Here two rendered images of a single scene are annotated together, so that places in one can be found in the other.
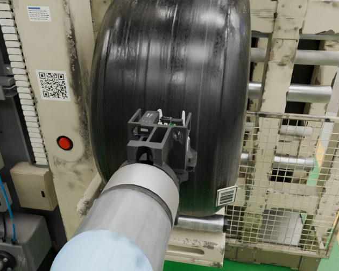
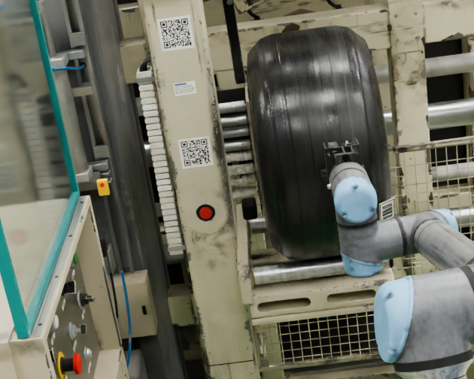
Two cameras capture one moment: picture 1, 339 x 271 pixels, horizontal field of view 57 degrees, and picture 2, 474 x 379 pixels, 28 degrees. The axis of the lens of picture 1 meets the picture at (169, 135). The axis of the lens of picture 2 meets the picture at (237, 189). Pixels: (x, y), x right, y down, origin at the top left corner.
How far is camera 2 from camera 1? 1.55 m
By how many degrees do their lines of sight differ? 9
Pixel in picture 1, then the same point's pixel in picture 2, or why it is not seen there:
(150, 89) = (314, 131)
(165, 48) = (317, 99)
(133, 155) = (339, 159)
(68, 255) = (343, 184)
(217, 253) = not seen: hidden behind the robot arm
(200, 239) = (369, 280)
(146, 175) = (352, 165)
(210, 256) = not seen: hidden behind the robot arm
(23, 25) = (168, 100)
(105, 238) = (353, 177)
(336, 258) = not seen: outside the picture
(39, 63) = (181, 133)
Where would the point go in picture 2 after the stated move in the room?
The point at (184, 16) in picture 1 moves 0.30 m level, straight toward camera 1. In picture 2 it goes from (324, 72) to (359, 113)
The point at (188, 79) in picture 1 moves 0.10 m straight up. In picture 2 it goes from (341, 119) to (336, 75)
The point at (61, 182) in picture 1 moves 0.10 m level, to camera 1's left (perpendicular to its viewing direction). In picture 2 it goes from (200, 262) to (160, 270)
